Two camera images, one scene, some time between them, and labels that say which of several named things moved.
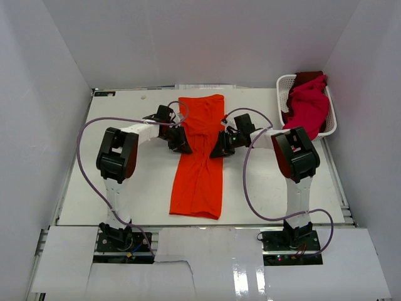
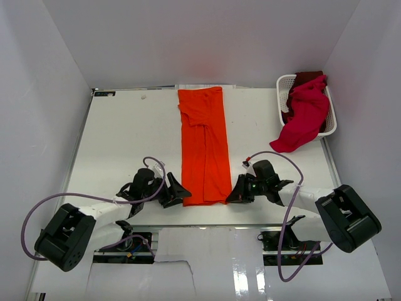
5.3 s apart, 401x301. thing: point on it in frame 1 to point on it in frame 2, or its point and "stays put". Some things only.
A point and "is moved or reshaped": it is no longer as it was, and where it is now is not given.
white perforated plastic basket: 284,83 stays put
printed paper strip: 205,86 stays put
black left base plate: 137,242 stays put
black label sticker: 104,93 stays put
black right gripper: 222,148 to 239,194
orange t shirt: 197,189 is moved or reshaped
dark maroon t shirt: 302,78 stays put
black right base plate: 279,241 stays put
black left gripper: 181,145 to 176,192
